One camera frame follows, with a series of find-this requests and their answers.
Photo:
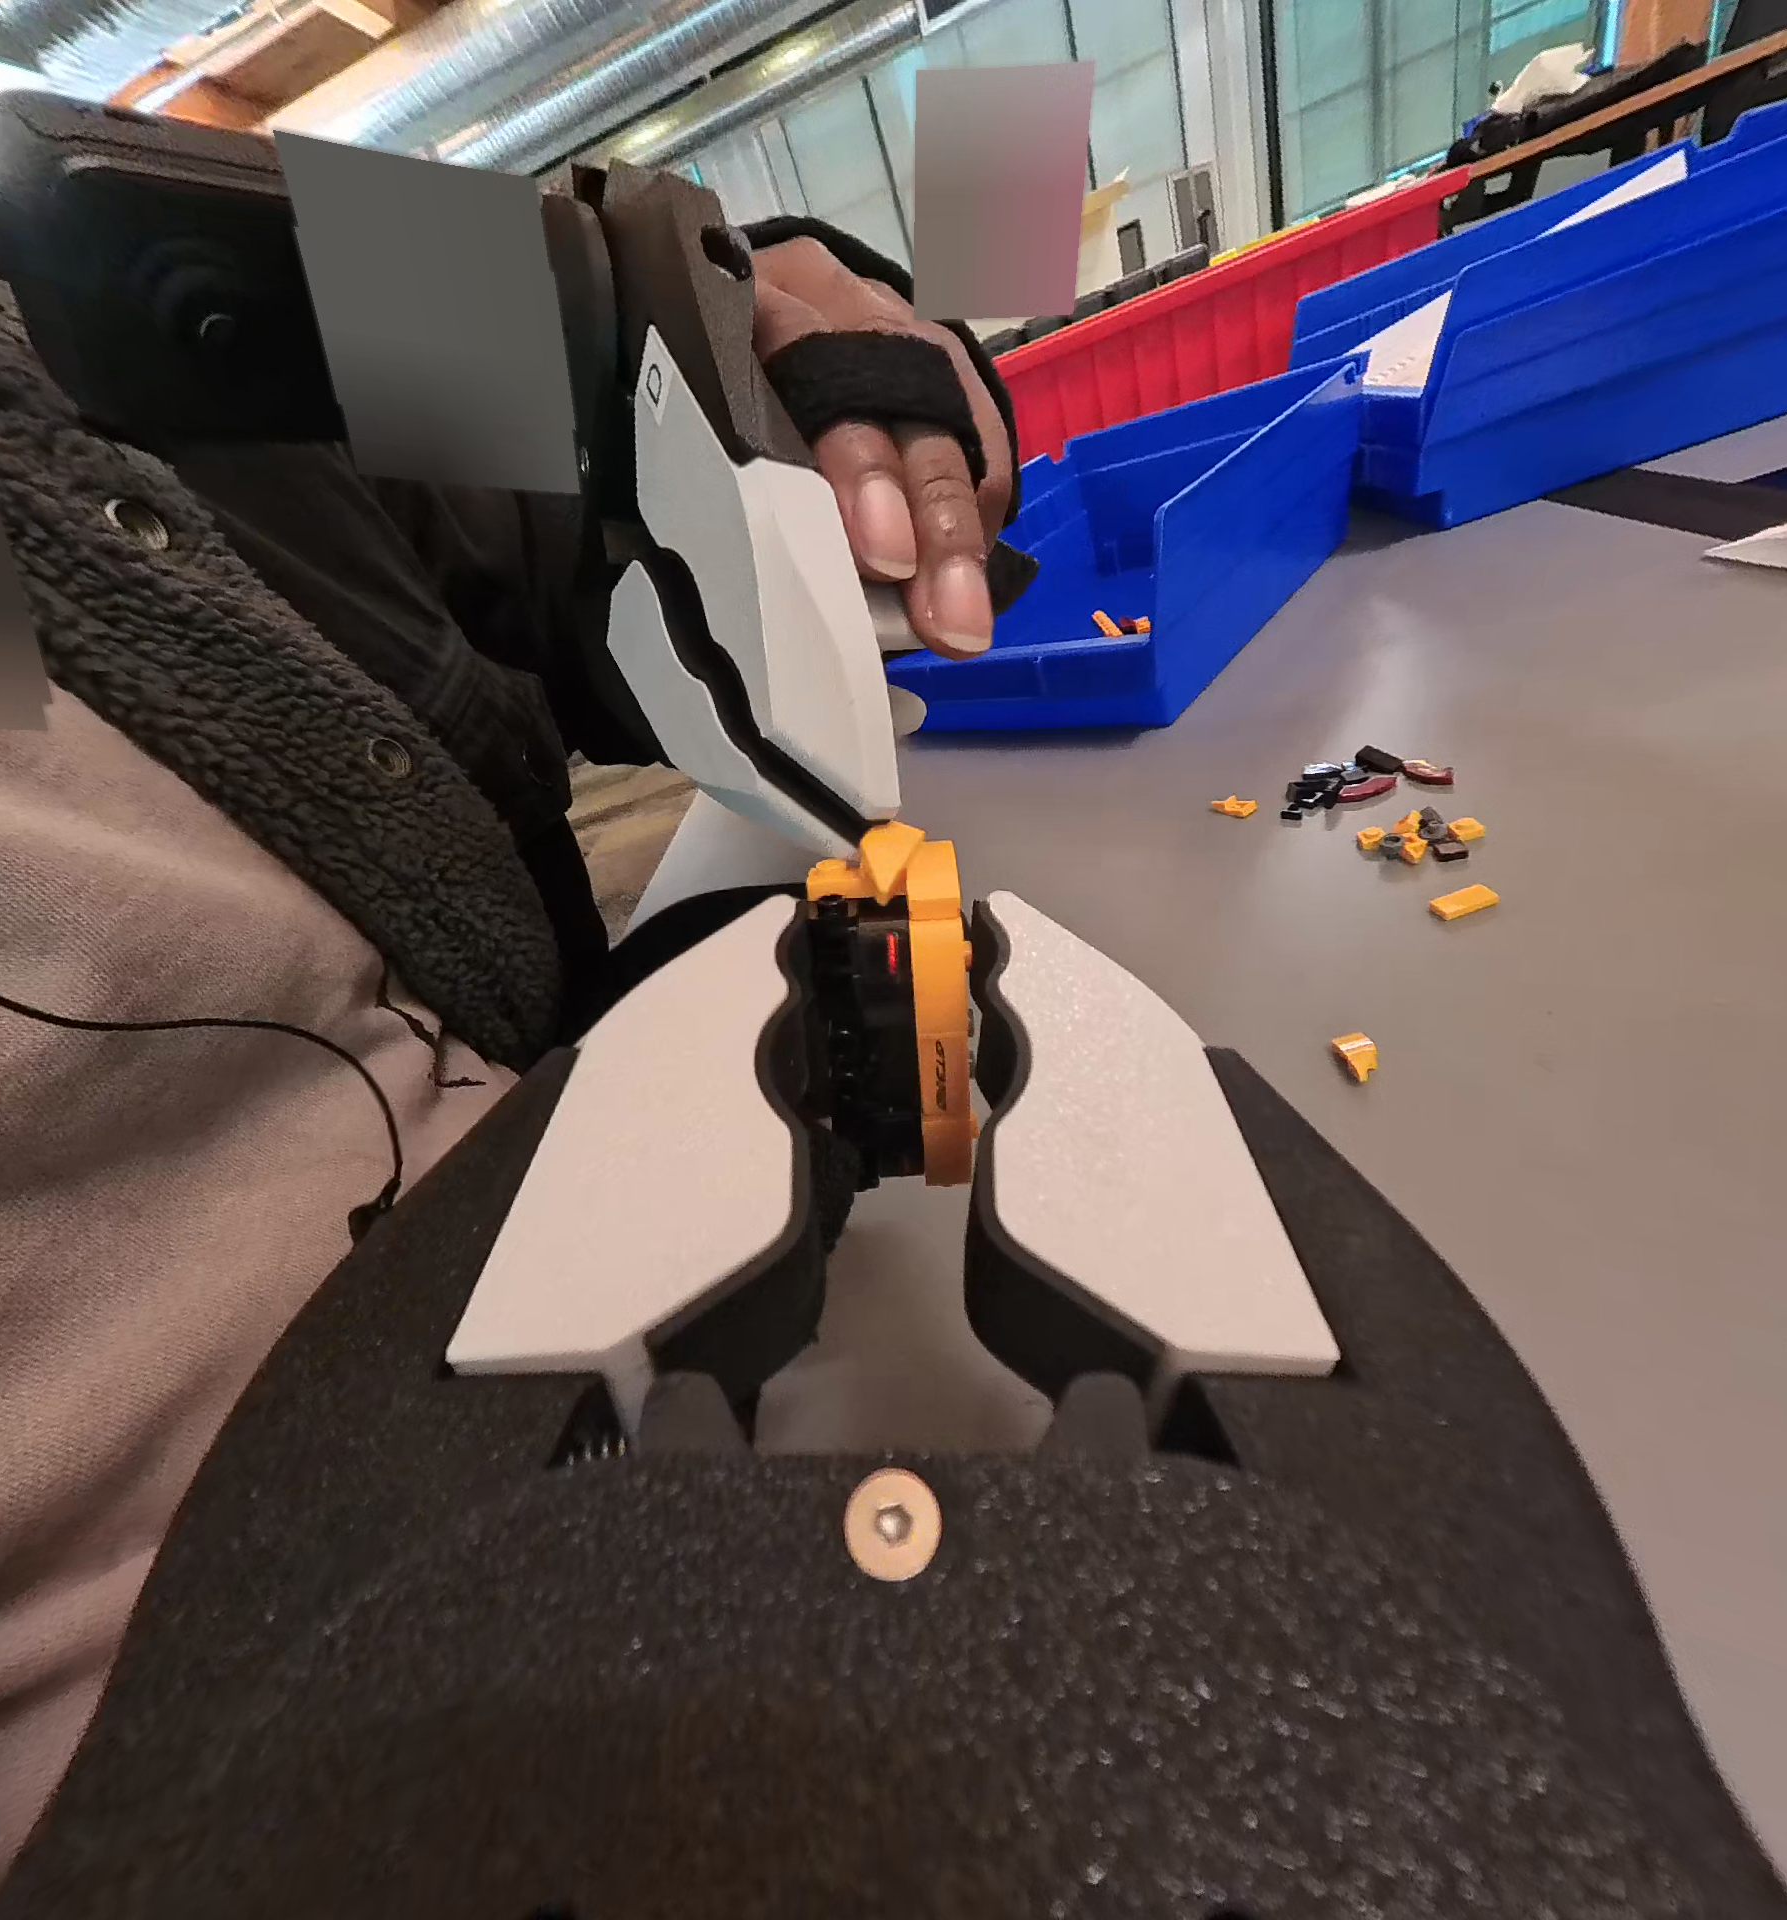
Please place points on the orange curved lego piece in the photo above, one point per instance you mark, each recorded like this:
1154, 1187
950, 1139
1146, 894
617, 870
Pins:
1356, 1058

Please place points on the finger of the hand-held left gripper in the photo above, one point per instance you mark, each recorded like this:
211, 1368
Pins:
787, 601
668, 675

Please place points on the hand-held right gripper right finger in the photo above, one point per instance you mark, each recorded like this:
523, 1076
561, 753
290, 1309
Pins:
1147, 1187

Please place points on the orange flat lego tile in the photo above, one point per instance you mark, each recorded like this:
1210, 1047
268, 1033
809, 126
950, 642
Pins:
1464, 901

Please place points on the orange black lego assembly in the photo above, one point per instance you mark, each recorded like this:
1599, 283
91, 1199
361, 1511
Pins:
939, 1019

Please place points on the red storage bin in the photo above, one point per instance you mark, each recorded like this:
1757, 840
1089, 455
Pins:
1209, 330

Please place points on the blue storage bin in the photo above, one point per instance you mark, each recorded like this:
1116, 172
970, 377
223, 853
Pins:
1582, 374
1253, 571

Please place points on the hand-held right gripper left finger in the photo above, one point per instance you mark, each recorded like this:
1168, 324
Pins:
639, 1187

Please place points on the pile of orange lego pieces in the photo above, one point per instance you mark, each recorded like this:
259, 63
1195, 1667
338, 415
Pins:
1411, 848

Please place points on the pile of black lego pieces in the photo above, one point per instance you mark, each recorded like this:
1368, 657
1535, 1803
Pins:
1320, 786

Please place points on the tiny orange lego piece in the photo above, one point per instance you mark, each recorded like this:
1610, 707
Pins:
1117, 620

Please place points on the silver ventilation duct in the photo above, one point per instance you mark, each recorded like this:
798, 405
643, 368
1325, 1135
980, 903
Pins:
607, 67

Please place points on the person's left hand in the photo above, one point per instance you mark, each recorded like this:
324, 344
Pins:
939, 526

